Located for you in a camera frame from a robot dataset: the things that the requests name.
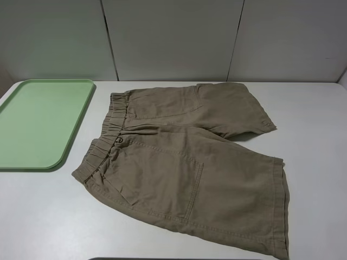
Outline green plastic tray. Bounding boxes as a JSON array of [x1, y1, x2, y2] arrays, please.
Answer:
[[1, 79, 94, 170]]

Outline khaki shorts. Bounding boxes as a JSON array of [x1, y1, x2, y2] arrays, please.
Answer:
[[72, 82, 290, 259]]

